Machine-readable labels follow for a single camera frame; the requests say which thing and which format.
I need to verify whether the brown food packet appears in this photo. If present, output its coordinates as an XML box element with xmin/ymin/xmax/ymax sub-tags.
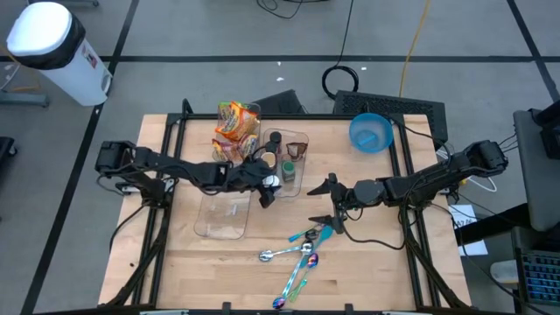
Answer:
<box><xmin>285</xmin><ymin>141</ymin><xmax>310</xmax><ymax>163</ymax></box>

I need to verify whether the black mesh computer case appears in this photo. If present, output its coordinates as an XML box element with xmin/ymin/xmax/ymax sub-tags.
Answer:
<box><xmin>332</xmin><ymin>89</ymin><xmax>450</xmax><ymax>152</ymax></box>

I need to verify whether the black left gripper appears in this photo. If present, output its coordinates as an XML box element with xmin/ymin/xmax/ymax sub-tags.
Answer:
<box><xmin>231</xmin><ymin>157</ymin><xmax>278</xmax><ymax>210</ymax></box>

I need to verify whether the short clear plastic bin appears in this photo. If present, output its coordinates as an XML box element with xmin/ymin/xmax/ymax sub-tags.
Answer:
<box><xmin>252</xmin><ymin>127</ymin><xmax>311</xmax><ymax>200</ymax></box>

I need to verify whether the small blue spoon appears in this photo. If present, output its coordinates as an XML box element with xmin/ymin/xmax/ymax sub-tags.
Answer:
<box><xmin>356</xmin><ymin>133</ymin><xmax>380</xmax><ymax>149</ymax></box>

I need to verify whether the white computer mouse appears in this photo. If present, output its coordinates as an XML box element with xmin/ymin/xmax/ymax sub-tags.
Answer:
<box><xmin>489</xmin><ymin>259</ymin><xmax>521</xmax><ymax>285</ymax></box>

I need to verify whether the iridescent spoon teal handle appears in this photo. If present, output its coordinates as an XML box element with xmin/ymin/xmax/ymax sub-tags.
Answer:
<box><xmin>287</xmin><ymin>223</ymin><xmax>325</xmax><ymax>243</ymax></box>

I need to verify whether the yellow-orange ramen pack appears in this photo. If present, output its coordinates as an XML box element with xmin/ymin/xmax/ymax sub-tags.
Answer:
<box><xmin>238</xmin><ymin>133</ymin><xmax>260</xmax><ymax>159</ymax></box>

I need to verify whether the white cable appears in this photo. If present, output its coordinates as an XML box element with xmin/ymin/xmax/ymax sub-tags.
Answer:
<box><xmin>437</xmin><ymin>146</ymin><xmax>499</xmax><ymax>193</ymax></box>

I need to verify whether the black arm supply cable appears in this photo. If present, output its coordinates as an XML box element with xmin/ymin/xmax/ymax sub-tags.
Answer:
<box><xmin>391</xmin><ymin>117</ymin><xmax>454</xmax><ymax>161</ymax></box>

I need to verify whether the iridescent spoon blue handle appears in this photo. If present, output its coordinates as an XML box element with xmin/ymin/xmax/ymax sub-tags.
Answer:
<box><xmin>271</xmin><ymin>279</ymin><xmax>310</xmax><ymax>311</ymax></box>

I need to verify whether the white paper sheet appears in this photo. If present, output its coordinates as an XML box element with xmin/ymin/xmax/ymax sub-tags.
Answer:
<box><xmin>446</xmin><ymin>204</ymin><xmax>489</xmax><ymax>257</ymax></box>

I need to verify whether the iridescent spoon green handle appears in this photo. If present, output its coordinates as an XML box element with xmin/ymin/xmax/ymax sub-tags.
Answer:
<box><xmin>288</xmin><ymin>252</ymin><xmax>320</xmax><ymax>304</ymax></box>

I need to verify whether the white trash can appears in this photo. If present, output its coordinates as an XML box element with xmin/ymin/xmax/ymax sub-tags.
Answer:
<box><xmin>5</xmin><ymin>1</ymin><xmax>114</xmax><ymax>108</ymax></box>

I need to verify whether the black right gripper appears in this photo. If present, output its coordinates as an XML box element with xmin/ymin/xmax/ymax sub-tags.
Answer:
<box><xmin>306</xmin><ymin>172</ymin><xmax>357</xmax><ymax>234</ymax></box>

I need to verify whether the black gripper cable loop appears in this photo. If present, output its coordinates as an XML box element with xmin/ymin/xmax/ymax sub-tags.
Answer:
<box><xmin>343</xmin><ymin>209</ymin><xmax>406</xmax><ymax>251</ymax></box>

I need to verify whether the spice jar tan top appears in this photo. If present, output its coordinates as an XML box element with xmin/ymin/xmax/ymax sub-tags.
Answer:
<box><xmin>260</xmin><ymin>150</ymin><xmax>278</xmax><ymax>172</ymax></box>

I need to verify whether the blue plastic bowl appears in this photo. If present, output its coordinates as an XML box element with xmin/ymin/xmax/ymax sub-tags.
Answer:
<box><xmin>348</xmin><ymin>112</ymin><xmax>395</xmax><ymax>155</ymax></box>

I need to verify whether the black chair part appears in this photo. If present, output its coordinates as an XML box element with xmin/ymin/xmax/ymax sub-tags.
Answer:
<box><xmin>0</xmin><ymin>135</ymin><xmax>18</xmax><ymax>159</ymax></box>

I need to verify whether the orange chicken ramen pack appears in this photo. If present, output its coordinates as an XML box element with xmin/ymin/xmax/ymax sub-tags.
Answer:
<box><xmin>213</xmin><ymin>101</ymin><xmax>260</xmax><ymax>142</ymax></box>

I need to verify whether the grey stand base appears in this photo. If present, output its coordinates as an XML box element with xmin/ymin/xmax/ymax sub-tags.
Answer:
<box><xmin>0</xmin><ymin>89</ymin><xmax>50</xmax><ymax>109</ymax></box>

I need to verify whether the black floor cable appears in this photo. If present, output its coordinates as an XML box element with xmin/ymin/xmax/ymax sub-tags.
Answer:
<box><xmin>255</xmin><ymin>0</ymin><xmax>310</xmax><ymax>21</ymax></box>

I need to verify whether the backlit computer keyboard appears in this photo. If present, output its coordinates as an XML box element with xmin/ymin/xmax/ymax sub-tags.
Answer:
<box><xmin>515</xmin><ymin>248</ymin><xmax>560</xmax><ymax>307</ymax></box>

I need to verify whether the black desk device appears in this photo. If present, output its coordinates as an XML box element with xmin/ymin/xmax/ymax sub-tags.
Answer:
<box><xmin>528</xmin><ymin>99</ymin><xmax>560</xmax><ymax>161</ymax></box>

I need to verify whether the brown roast beef ramen pack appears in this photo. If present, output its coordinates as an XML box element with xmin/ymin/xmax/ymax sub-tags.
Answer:
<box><xmin>211</xmin><ymin>138</ymin><xmax>244</xmax><ymax>165</ymax></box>

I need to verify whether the yellow cable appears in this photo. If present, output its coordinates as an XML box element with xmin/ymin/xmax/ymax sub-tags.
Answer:
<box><xmin>396</xmin><ymin>0</ymin><xmax>433</xmax><ymax>98</ymax></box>

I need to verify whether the silver metal spoon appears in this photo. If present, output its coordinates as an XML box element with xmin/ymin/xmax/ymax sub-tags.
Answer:
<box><xmin>257</xmin><ymin>244</ymin><xmax>307</xmax><ymax>263</ymax></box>

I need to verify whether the black coiled cable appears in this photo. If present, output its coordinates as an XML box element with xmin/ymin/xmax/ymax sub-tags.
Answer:
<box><xmin>320</xmin><ymin>0</ymin><xmax>361</xmax><ymax>101</ymax></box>

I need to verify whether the black box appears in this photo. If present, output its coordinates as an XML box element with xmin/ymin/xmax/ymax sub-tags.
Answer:
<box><xmin>252</xmin><ymin>88</ymin><xmax>306</xmax><ymax>116</ymax></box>

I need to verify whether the spoon teal-white patterned handle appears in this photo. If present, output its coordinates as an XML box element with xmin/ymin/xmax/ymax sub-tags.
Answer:
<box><xmin>279</xmin><ymin>239</ymin><xmax>316</xmax><ymax>298</ymax></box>

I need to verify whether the spice jar green lid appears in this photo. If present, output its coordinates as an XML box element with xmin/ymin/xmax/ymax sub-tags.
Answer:
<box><xmin>280</xmin><ymin>160</ymin><xmax>297</xmax><ymax>183</ymax></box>

